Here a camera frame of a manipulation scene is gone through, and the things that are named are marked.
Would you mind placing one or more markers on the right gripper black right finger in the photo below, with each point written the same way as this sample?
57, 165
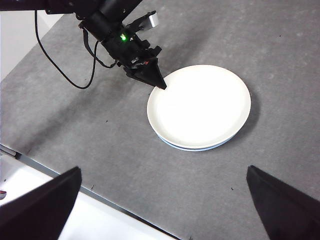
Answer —
287, 212

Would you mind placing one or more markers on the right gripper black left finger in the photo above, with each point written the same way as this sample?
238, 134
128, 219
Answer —
37, 212

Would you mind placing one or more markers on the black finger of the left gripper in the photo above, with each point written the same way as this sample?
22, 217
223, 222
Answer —
151, 73
136, 77

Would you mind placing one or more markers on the blue round plate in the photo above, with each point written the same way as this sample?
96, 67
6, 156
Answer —
190, 149

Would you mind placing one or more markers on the white round plate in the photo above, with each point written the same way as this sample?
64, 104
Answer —
200, 107

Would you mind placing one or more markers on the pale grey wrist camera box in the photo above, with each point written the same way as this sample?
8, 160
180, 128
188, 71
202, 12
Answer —
153, 20

